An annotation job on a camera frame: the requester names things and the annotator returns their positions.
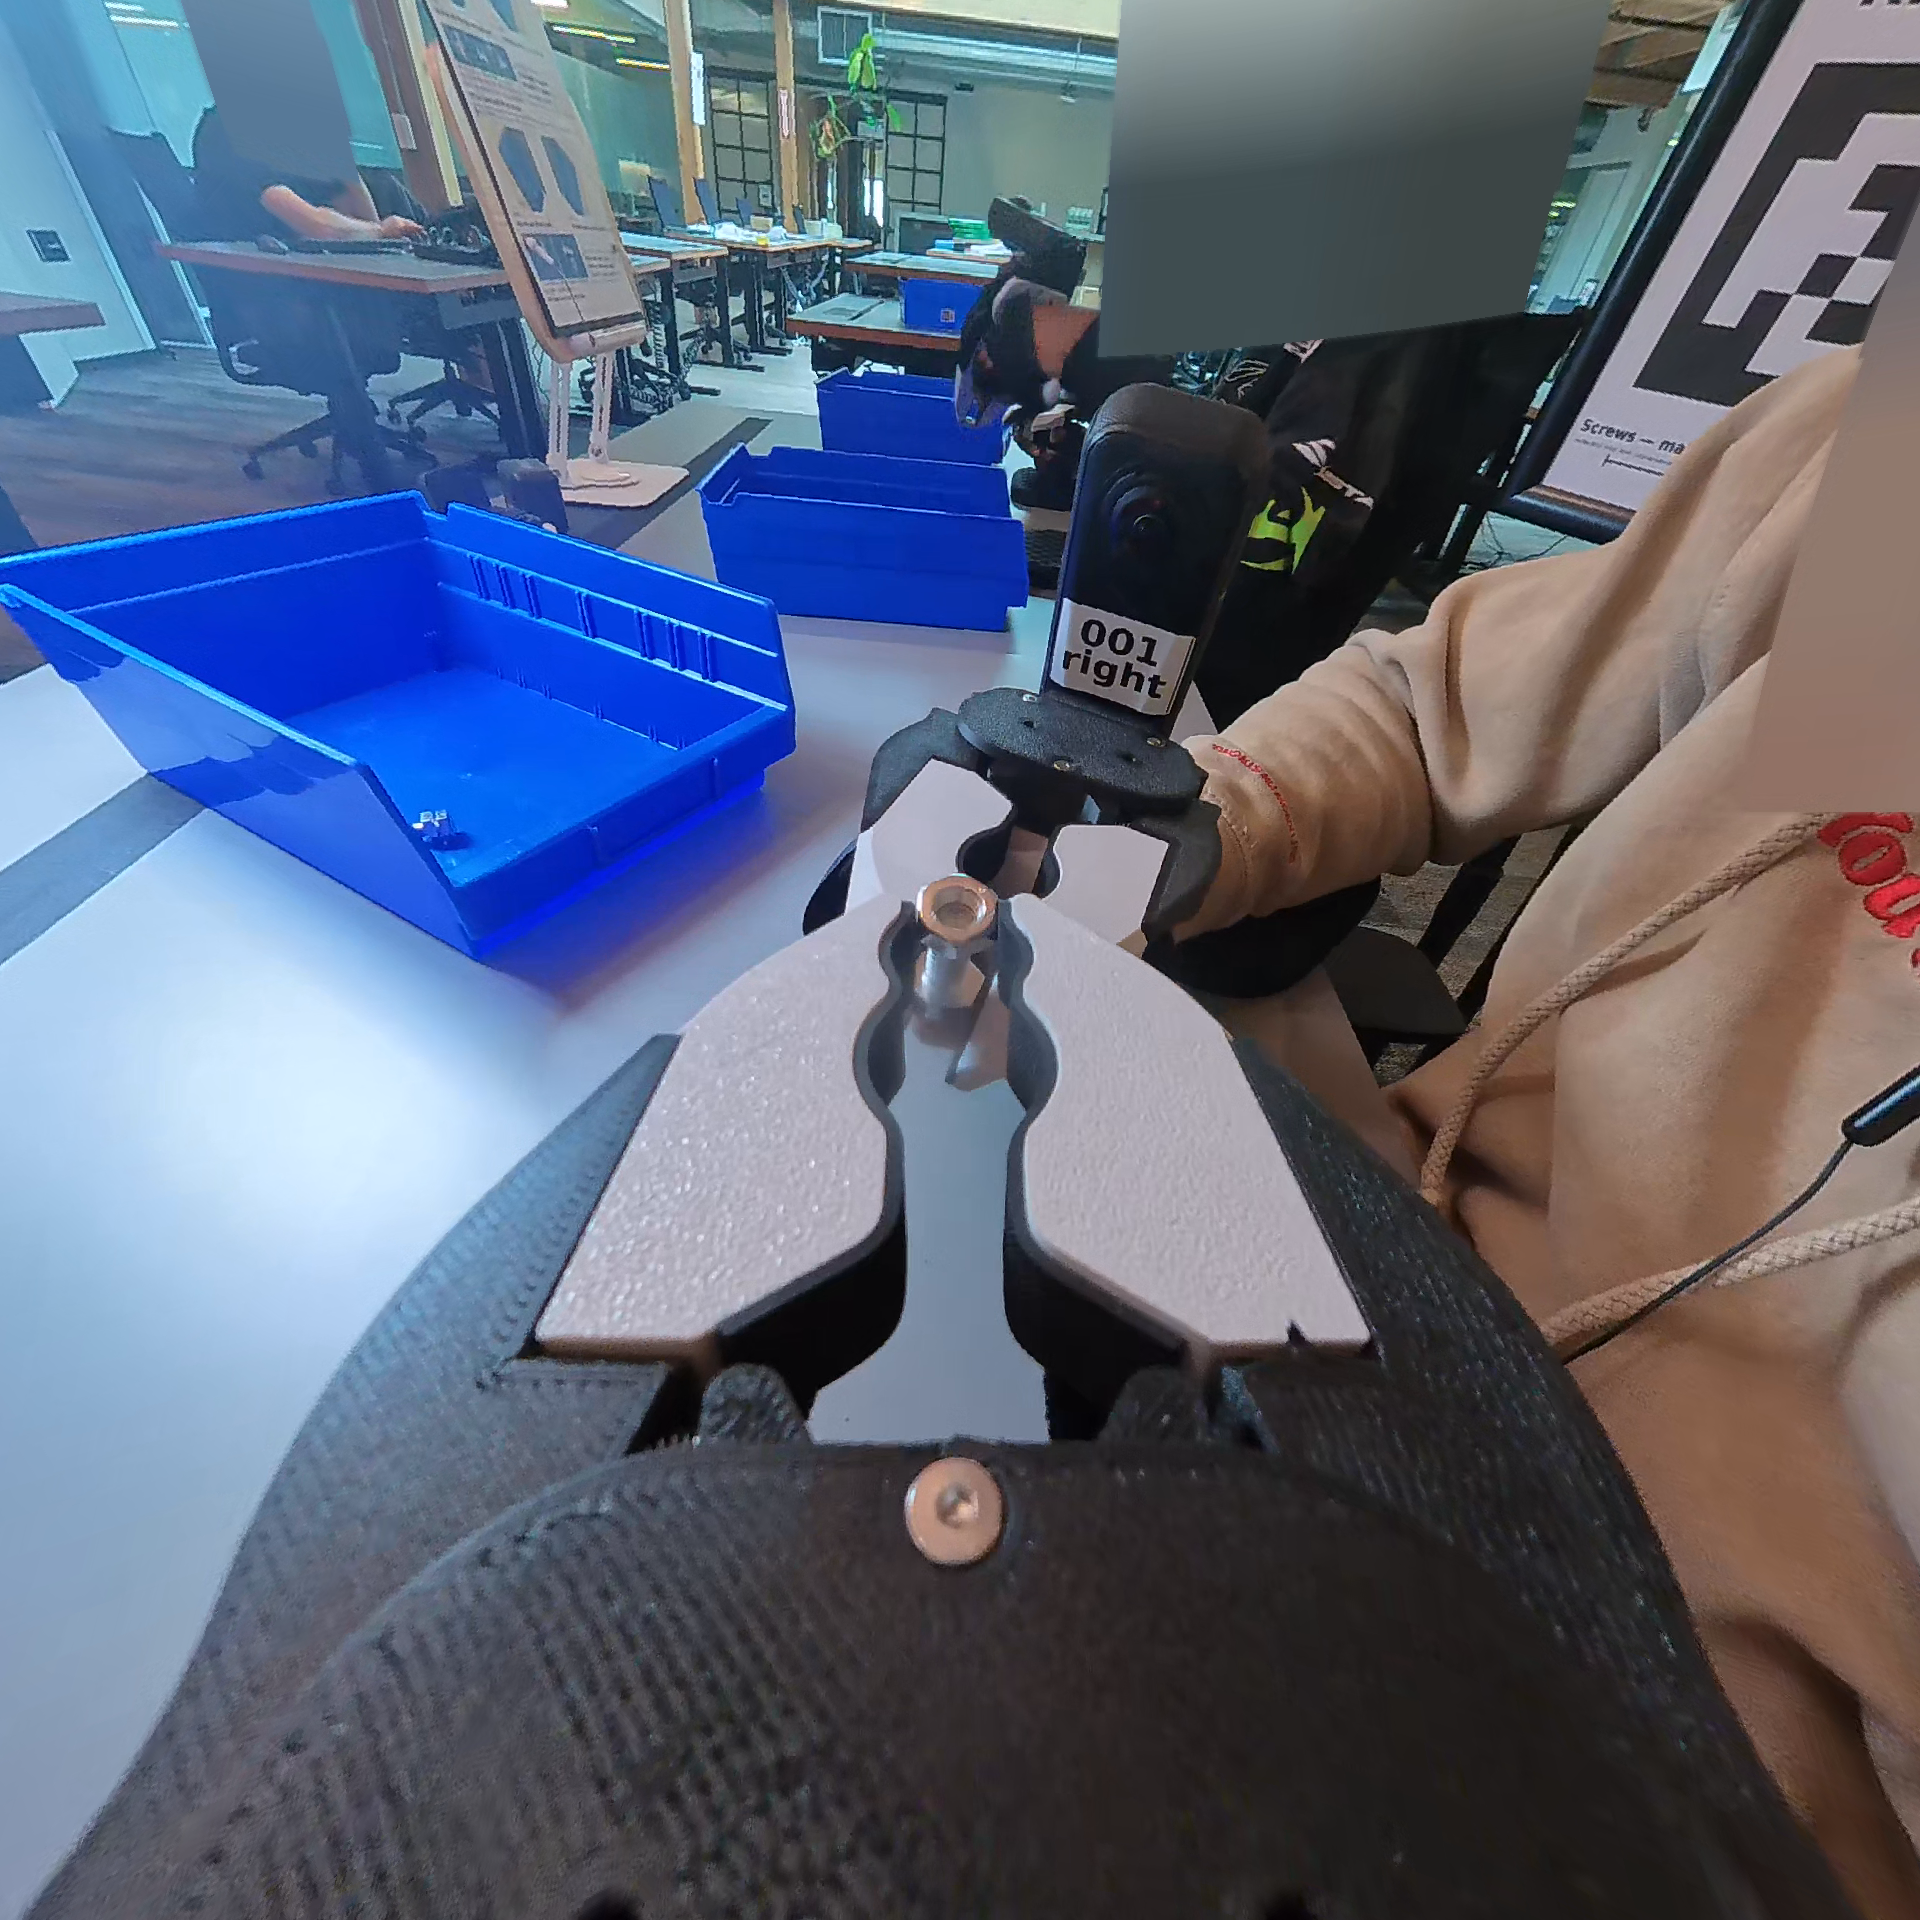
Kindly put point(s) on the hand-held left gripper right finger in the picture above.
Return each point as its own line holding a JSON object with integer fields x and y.
{"x": 1180, "y": 1177}

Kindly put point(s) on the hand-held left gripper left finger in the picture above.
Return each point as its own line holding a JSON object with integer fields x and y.
{"x": 738, "y": 1177}

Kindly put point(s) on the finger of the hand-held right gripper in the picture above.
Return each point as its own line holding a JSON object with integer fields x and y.
{"x": 916, "y": 854}
{"x": 1096, "y": 884}

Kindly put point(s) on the silver threaded bolt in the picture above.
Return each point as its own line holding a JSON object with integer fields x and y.
{"x": 949, "y": 985}

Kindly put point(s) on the cluster of bolts with nuts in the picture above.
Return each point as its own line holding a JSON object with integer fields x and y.
{"x": 431, "y": 824}

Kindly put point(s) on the blue plastic bin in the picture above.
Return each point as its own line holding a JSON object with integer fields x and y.
{"x": 871, "y": 555}
{"x": 947, "y": 299}
{"x": 271, "y": 812}
{"x": 902, "y": 414}

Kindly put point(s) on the person's right forearm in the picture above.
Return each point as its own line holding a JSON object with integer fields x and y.
{"x": 1412, "y": 765}

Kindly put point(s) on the black chair armrest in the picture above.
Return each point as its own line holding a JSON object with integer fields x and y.
{"x": 1292, "y": 937}

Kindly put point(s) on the person's beige hoodie torso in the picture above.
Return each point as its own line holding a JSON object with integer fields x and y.
{"x": 1741, "y": 1200}

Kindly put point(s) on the black white banner stand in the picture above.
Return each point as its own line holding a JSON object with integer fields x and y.
{"x": 1773, "y": 240}

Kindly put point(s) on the cardboard sign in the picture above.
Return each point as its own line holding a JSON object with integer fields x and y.
{"x": 541, "y": 164}

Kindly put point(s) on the wooden desk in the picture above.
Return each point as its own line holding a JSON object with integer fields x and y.
{"x": 30, "y": 309}
{"x": 363, "y": 270}

